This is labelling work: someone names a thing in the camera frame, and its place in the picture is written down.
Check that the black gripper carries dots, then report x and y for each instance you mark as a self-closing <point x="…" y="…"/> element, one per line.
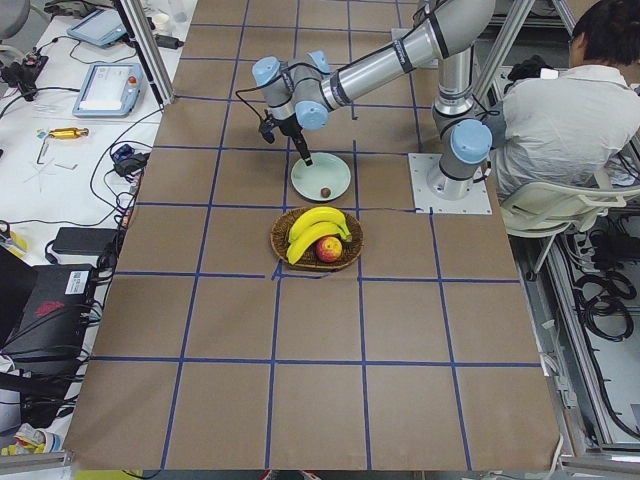
<point x="290" y="127"/>

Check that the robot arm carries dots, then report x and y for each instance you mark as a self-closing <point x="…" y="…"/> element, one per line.
<point x="301" y="93"/>

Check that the pale green plate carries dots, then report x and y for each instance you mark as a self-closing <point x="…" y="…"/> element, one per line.
<point x="327" y="171"/>

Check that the yellow banana bunch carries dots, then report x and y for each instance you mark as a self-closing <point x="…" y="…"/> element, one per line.
<point x="311" y="226"/>

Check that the wicker basket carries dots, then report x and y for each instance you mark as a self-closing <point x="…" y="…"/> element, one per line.
<point x="351" y="250"/>

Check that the red apple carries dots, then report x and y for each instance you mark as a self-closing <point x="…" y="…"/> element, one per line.
<point x="328" y="249"/>

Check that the paper cup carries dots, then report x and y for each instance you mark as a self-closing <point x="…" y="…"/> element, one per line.
<point x="162" y="24"/>

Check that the near teach pendant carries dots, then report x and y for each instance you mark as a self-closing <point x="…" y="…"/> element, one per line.
<point x="109" y="90"/>

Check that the teach pendant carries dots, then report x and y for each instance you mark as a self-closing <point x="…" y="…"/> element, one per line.
<point x="100" y="28"/>
<point x="109" y="90"/>

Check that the far teach pendant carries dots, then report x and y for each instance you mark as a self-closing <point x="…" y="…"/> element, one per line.
<point x="100" y="28"/>

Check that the gold wrapped object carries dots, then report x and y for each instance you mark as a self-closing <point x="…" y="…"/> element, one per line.
<point x="68" y="133"/>

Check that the black power adapter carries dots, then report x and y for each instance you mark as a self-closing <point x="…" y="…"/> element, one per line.
<point x="83" y="241"/>

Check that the white office chair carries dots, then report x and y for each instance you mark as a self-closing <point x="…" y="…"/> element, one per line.
<point x="543" y="210"/>

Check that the seated person white shirt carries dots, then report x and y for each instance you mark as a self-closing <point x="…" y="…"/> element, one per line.
<point x="563" y="130"/>

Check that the black computer box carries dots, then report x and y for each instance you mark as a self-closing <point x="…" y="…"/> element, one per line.
<point x="45" y="312"/>

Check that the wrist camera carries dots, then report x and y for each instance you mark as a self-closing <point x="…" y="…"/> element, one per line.
<point x="266" y="126"/>

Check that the aluminium frame post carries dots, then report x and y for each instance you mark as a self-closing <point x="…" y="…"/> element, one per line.
<point x="139" y="31"/>

